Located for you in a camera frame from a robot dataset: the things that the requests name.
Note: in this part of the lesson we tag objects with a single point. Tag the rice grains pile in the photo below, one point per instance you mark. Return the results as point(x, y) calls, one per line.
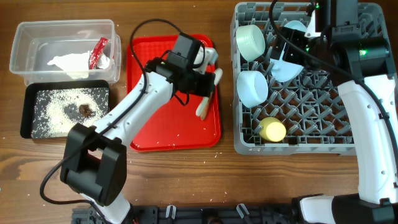
point(56, 111)

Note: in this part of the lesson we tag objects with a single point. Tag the large light blue plate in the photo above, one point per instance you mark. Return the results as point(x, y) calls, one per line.
point(288, 63)

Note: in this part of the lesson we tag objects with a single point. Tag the yellow cup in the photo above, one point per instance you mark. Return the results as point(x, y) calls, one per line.
point(272, 129)

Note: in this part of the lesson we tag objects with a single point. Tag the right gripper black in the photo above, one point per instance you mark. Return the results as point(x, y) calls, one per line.
point(291, 48)

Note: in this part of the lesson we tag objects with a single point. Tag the red wrapper waste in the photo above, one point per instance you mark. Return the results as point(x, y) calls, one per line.
point(97, 52)

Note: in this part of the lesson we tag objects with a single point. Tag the crumpled white paper waste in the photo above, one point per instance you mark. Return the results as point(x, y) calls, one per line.
point(76, 65)

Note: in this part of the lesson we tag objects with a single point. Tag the green bowl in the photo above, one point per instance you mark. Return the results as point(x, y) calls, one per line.
point(250, 41)

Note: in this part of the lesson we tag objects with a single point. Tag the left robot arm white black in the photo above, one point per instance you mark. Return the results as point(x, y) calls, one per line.
point(94, 162)

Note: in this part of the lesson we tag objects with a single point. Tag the brown carrot-shaped food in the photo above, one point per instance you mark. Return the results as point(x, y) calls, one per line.
point(205, 106)

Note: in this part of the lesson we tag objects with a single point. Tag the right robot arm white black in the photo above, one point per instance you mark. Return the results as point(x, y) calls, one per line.
point(350, 44)

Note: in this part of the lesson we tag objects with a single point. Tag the white plastic spoon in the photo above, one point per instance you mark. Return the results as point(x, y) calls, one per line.
point(218, 75)

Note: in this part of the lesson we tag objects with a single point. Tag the brown food scrap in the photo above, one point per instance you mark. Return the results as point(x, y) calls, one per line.
point(85, 110)

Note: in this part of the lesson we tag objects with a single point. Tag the small light blue bowl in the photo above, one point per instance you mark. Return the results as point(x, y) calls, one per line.
point(252, 88)

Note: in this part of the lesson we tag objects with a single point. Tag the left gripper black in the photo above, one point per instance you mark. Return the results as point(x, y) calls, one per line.
point(208, 83)

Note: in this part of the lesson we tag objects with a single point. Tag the black tray bin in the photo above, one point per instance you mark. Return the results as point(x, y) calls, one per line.
point(32, 89)

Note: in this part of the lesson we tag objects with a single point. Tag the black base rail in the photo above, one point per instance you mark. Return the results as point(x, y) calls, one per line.
point(242, 213)

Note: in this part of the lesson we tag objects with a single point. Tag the red serving tray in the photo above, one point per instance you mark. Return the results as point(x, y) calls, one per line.
point(173, 126)

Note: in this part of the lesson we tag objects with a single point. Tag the grey dishwasher rack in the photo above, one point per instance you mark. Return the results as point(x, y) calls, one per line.
point(308, 105)

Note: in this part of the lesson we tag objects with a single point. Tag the clear plastic bin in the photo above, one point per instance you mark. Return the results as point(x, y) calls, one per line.
point(36, 43)

